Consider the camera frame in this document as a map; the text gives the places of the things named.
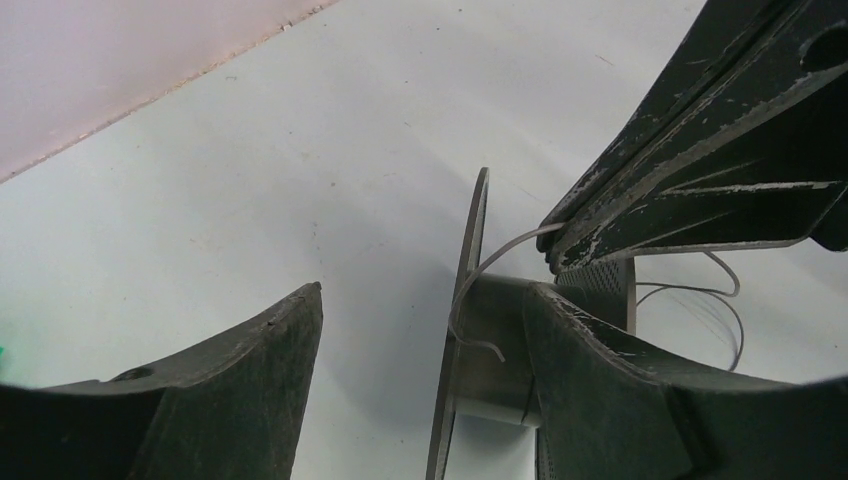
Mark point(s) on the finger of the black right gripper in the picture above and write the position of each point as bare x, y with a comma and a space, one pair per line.
791, 172
703, 100

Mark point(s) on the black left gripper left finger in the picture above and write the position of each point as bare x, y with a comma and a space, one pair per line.
229, 407

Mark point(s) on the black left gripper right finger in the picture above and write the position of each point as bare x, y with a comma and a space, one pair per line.
617, 407

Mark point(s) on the dark grey cable spool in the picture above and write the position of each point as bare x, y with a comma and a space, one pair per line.
486, 364

